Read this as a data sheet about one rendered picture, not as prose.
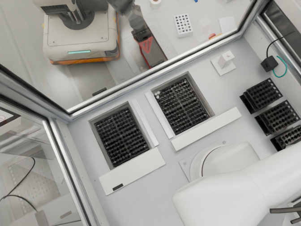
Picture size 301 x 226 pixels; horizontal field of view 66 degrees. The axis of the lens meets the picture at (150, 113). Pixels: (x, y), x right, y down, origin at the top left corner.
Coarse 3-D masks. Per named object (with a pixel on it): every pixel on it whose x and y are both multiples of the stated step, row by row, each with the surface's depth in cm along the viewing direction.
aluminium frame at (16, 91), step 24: (264, 0) 88; (264, 24) 96; (216, 48) 108; (0, 72) 55; (168, 72) 105; (0, 96) 61; (24, 96) 68; (120, 96) 103; (48, 120) 88; (72, 120) 102; (72, 168) 83
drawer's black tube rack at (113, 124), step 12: (120, 120) 107; (132, 120) 107; (108, 132) 105; (120, 132) 106; (132, 132) 108; (108, 144) 107; (120, 144) 104; (132, 144) 104; (144, 144) 107; (120, 156) 105; (132, 156) 102
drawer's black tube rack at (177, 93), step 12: (180, 84) 111; (156, 96) 109; (168, 96) 109; (180, 96) 109; (192, 96) 112; (168, 108) 108; (180, 108) 110; (192, 108) 107; (204, 108) 107; (168, 120) 106; (180, 120) 109; (192, 120) 109; (204, 120) 109; (180, 132) 105
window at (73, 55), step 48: (0, 0) 41; (48, 0) 46; (96, 0) 51; (144, 0) 59; (192, 0) 68; (240, 0) 82; (0, 48) 50; (48, 48) 57; (96, 48) 67; (144, 48) 80; (192, 48) 99; (48, 96) 78; (96, 96) 96
